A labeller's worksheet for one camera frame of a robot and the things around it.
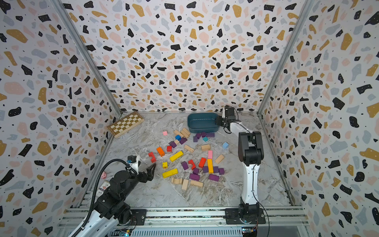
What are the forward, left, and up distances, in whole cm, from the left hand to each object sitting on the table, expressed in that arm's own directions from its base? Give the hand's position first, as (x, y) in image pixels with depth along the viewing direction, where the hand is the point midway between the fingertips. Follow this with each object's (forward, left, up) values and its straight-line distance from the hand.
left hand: (149, 163), depth 79 cm
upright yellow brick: (+4, -33, -13) cm, 36 cm away
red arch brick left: (+10, +3, -12) cm, 16 cm away
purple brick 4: (+5, -18, -14) cm, 23 cm away
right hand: (+37, -42, -5) cm, 56 cm away
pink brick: (+12, -34, -12) cm, 38 cm away
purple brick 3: (+28, -35, -13) cm, 47 cm away
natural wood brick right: (+10, -40, -13) cm, 44 cm away
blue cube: (+26, -12, -13) cm, 31 cm away
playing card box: (-11, +27, -11) cm, 31 cm away
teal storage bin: (+41, -30, -14) cm, 53 cm away
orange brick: (+15, -1, -13) cm, 19 cm away
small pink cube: (+31, -2, -14) cm, 34 cm away
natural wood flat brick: (-6, -25, -14) cm, 29 cm away
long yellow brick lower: (0, -9, -13) cm, 16 cm away
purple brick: (-3, -35, -14) cm, 38 cm away
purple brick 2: (-2, -23, -14) cm, 27 cm away
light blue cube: (+18, -44, -12) cm, 49 cm away
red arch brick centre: (+7, -21, -13) cm, 26 cm away
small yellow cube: (+4, -6, -11) cm, 13 cm away
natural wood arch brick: (-5, -13, -13) cm, 19 cm away
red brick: (+6, -28, -12) cm, 31 cm away
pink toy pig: (-1, +29, -11) cm, 31 cm away
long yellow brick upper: (+12, -12, -14) cm, 22 cm away
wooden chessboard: (+41, +26, -11) cm, 50 cm away
